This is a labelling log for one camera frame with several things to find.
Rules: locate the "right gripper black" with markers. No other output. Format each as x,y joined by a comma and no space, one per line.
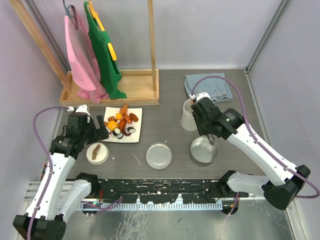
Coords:
201,130

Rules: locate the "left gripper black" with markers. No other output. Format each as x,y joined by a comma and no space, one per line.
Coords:
100,134

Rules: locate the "metal tongs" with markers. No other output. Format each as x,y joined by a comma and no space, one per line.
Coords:
212,140

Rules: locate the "white cylindrical container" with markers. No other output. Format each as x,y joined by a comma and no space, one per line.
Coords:
187,120

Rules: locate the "round metal tin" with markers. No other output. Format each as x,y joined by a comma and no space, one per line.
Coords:
202,151

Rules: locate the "blue cloth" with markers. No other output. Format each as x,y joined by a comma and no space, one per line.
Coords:
217,88

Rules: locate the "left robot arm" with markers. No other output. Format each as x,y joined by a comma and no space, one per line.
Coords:
47,215

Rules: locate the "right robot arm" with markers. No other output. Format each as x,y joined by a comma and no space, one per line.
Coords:
282,181

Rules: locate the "yellow egg piece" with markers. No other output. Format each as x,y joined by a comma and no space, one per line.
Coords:
112,125

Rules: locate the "white rice nori sushi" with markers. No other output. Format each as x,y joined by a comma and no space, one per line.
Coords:
117,133

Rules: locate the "orange shrimp piece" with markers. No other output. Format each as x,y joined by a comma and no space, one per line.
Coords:
124,110

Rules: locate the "brown fried piece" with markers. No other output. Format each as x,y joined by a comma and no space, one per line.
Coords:
133,117

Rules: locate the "white square plate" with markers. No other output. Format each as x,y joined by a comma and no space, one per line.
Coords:
123,122

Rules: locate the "green apron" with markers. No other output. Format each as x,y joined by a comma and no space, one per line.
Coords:
109,72

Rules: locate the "pink apron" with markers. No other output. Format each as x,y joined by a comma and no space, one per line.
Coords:
82,59

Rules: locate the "wooden clothes rack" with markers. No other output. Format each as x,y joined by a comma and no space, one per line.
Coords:
140,85

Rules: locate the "round metal tin lid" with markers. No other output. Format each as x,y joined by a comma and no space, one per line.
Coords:
159,156

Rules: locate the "grey hanger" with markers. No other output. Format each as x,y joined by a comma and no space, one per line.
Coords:
71,12

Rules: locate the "yellow hanger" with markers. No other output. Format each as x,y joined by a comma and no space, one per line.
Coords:
100,25

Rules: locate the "white lid brown handle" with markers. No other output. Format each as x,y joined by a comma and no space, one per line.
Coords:
97,153

